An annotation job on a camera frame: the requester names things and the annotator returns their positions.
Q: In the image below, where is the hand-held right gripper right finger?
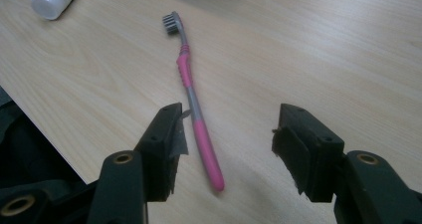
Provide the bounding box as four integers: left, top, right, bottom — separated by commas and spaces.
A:
272, 103, 346, 203

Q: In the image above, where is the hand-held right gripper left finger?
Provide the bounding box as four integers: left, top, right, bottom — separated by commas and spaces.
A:
133, 103, 189, 203

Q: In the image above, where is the pink and grey toothbrush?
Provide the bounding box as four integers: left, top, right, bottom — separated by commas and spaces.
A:
161, 11, 226, 192

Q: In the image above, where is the white and purple toothpaste tube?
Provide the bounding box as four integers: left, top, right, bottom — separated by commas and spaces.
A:
30, 0, 84, 21

